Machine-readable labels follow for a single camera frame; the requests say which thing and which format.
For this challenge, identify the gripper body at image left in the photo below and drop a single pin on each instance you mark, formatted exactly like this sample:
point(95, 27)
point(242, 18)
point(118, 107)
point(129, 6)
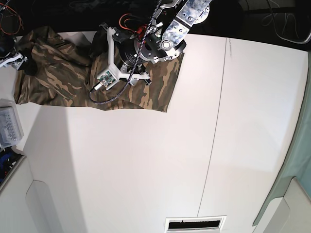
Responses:
point(9, 56)

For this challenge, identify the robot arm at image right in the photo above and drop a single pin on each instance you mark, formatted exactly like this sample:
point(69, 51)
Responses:
point(177, 16)

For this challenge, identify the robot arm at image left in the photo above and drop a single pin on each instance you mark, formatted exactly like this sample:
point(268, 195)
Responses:
point(10, 25)

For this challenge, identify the blue items in bin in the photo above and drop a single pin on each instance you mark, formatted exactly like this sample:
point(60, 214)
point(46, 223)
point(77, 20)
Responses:
point(8, 158)

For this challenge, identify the white wrist camera, image-right arm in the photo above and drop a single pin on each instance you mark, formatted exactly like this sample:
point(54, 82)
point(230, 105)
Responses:
point(106, 80)

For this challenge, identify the clear plastic parts box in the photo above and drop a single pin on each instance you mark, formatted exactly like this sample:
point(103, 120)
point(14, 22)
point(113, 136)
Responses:
point(11, 132)

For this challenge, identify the white slotted vent tray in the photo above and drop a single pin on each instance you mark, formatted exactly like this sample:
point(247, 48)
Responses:
point(212, 224)

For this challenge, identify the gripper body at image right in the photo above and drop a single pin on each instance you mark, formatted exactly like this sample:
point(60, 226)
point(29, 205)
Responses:
point(123, 54)

